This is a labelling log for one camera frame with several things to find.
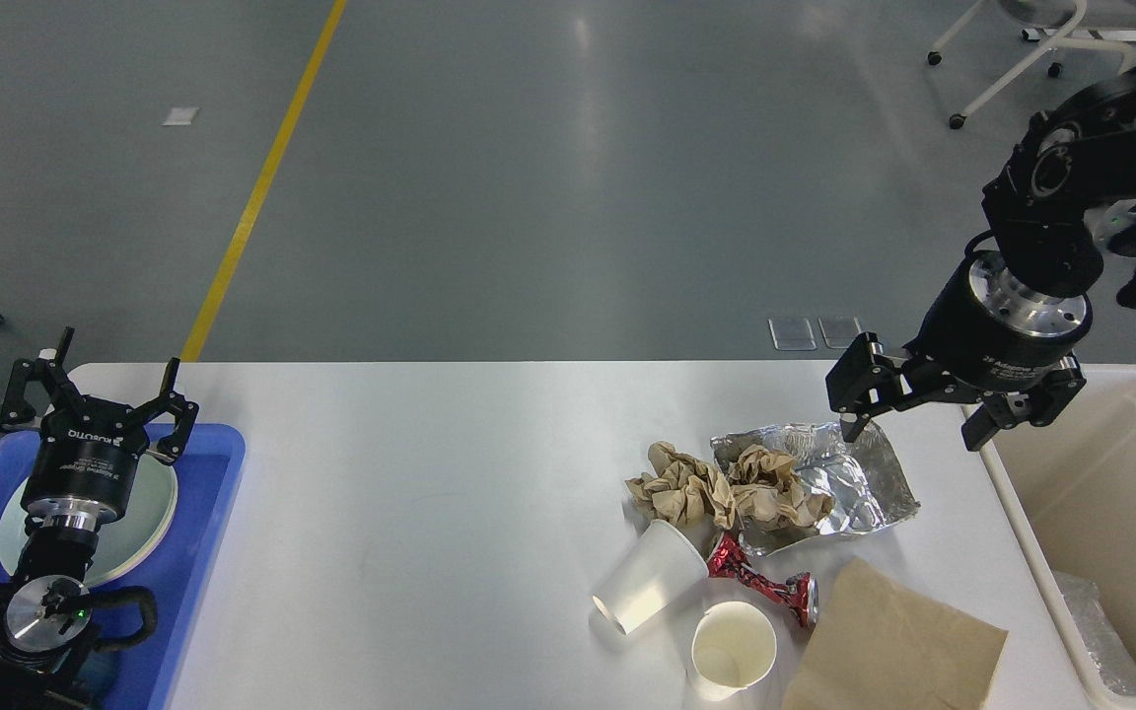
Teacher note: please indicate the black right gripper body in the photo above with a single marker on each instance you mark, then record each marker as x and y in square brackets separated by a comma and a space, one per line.
[989, 330]

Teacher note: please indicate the brown paper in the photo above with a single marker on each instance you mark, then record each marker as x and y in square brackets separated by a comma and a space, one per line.
[768, 492]
[683, 490]

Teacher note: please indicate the white plastic bin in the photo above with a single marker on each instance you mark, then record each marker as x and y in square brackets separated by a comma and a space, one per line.
[1069, 491]

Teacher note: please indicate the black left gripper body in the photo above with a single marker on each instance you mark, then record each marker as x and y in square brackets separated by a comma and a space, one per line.
[83, 471]

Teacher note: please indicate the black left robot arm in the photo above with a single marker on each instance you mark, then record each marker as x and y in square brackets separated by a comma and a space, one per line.
[52, 624]

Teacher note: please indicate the floor outlet cover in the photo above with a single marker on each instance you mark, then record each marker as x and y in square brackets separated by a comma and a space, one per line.
[839, 333]
[792, 334]

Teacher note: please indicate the red foil wrapper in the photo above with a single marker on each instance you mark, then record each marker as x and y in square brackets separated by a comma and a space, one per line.
[798, 593]

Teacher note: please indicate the tipped white paper cup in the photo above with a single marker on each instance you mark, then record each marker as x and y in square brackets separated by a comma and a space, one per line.
[658, 569]

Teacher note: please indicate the silver foil bag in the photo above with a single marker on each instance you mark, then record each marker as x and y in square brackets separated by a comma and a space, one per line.
[864, 478]

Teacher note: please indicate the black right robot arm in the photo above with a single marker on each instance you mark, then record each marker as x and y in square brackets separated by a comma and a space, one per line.
[1067, 197]

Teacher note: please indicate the brown paper bag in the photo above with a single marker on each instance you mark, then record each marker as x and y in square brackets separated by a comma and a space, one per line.
[878, 645]

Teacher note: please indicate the light green plate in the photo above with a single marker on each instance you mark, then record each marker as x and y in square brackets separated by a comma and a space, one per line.
[126, 543]

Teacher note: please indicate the blue plastic tray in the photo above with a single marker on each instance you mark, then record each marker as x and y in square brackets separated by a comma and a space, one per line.
[208, 479]

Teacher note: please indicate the upright white paper cup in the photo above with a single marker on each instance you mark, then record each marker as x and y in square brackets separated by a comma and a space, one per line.
[733, 648]

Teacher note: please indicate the clear plastic wrap in bin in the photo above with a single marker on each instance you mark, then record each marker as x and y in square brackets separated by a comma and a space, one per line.
[1104, 645]

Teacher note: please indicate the floor outlet cover right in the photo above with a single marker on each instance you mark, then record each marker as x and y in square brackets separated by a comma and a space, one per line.
[839, 333]

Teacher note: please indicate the floor outlet cover left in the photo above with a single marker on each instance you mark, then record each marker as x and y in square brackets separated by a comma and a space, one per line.
[792, 334]

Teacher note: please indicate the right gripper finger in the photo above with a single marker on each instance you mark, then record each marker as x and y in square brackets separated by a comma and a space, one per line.
[1037, 406]
[867, 381]

